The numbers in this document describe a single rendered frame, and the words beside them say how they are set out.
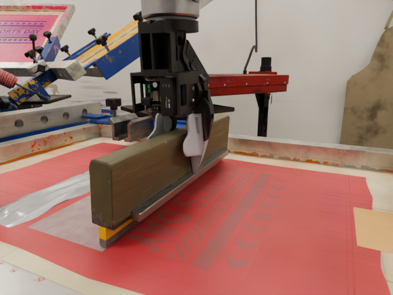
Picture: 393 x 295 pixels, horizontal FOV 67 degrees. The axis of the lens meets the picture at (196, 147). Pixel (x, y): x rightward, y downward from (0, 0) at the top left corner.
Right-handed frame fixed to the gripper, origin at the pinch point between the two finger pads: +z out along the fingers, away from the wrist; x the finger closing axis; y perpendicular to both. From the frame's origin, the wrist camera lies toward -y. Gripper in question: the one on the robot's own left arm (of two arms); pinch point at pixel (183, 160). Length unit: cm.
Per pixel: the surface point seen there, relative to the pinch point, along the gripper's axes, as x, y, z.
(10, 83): -82, -29, -8
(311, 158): 17.3, -23.5, 4.8
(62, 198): -14.3, 11.3, 4.0
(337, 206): 22.4, -3.8, 5.0
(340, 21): 17, -200, -36
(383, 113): 50, -193, 23
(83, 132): -39.1, -17.8, 3.2
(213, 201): 5.9, 2.3, 4.8
